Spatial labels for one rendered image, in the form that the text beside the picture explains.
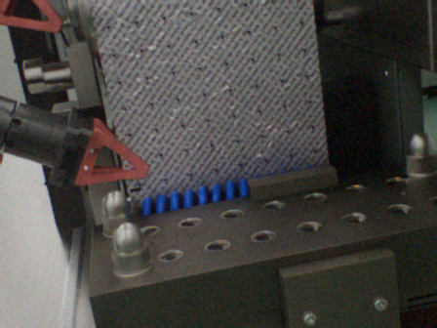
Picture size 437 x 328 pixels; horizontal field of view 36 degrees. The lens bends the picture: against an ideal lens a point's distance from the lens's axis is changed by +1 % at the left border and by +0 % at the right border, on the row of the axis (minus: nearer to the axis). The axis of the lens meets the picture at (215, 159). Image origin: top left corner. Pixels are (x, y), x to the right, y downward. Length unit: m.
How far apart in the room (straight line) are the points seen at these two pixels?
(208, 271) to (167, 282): 0.04
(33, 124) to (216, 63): 0.20
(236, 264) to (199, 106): 0.22
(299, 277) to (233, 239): 0.09
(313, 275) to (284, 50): 0.27
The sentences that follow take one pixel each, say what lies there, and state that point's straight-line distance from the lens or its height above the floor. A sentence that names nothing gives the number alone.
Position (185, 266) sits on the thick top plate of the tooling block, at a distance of 0.61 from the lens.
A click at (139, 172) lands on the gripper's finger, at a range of 0.75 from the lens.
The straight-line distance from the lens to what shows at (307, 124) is 0.78.
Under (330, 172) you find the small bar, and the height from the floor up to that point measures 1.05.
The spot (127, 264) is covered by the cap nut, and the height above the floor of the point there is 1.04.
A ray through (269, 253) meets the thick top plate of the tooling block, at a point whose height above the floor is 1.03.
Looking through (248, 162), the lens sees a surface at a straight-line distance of 0.77.
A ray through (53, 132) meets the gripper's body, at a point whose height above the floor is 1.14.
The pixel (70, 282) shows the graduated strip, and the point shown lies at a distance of 0.93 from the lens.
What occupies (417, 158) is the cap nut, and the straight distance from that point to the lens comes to 0.75.
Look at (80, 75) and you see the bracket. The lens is 0.81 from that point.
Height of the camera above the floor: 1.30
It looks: 18 degrees down
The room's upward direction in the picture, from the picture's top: 9 degrees counter-clockwise
